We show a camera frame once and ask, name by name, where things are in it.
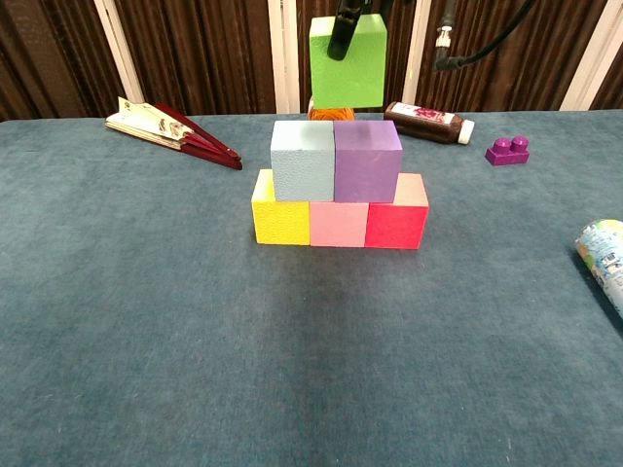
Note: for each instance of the brown bottle with white cap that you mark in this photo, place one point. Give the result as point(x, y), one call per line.
point(423, 121)

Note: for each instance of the folding fan with red ribs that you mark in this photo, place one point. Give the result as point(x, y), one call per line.
point(146, 121)

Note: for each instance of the teal felt table cover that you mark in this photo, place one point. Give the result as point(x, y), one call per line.
point(243, 389)

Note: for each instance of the red foam cube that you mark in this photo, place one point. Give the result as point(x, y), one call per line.
point(394, 226)

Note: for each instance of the yellow foam cube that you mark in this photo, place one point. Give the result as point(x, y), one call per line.
point(282, 224)

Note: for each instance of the dark brown curtain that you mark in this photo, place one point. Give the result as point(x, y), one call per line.
point(209, 48)

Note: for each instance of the purple toy brick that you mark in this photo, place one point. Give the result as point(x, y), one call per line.
point(506, 153)

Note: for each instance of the blue green drink can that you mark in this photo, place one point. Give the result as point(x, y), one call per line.
point(603, 262)

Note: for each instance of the green foam cube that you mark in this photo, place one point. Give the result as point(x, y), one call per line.
point(360, 73)

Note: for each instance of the light blue foam cube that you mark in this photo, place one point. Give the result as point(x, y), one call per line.
point(302, 165)

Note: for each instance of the clear jar with orange contents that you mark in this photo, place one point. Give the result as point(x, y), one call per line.
point(331, 114)

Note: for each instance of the light pink foam cube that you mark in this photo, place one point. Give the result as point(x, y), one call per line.
point(338, 224)

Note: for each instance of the white frame post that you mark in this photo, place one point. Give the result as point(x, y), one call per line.
point(416, 58)
point(282, 48)
point(117, 48)
point(591, 53)

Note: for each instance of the purple foam cube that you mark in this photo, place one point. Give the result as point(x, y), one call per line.
point(367, 165)

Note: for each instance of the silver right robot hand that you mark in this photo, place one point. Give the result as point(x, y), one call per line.
point(343, 29)

